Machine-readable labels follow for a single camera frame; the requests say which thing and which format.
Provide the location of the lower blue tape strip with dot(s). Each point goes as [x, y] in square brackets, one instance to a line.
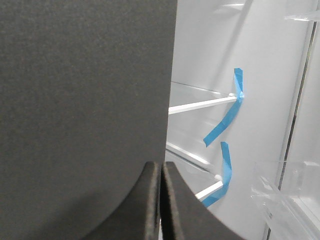
[226, 177]

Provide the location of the clear door bin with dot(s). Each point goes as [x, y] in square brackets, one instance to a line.
[287, 194]
[312, 16]

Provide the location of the glass fridge shelf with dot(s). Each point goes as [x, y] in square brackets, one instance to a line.
[184, 98]
[198, 173]

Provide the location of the upper clear door bin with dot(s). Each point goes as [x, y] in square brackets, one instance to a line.
[312, 16]

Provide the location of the lower clear door bin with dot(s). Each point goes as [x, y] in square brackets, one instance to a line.
[287, 194]

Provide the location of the upper glass fridge shelf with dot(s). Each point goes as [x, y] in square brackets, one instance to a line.
[184, 98]

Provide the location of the white fridge interior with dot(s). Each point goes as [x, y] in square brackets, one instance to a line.
[212, 38]

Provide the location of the lower glass fridge shelf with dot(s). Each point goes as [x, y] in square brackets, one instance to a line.
[198, 173]

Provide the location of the dark grey fridge door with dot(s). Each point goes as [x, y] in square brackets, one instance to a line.
[303, 140]
[84, 97]

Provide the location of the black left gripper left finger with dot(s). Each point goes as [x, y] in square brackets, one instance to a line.
[138, 215]

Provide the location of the blue tape strip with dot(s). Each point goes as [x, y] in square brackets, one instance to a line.
[226, 177]
[232, 112]

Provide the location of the upper blue tape strip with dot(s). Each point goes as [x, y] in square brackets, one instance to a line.
[232, 112]

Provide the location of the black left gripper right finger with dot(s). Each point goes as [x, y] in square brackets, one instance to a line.
[183, 216]

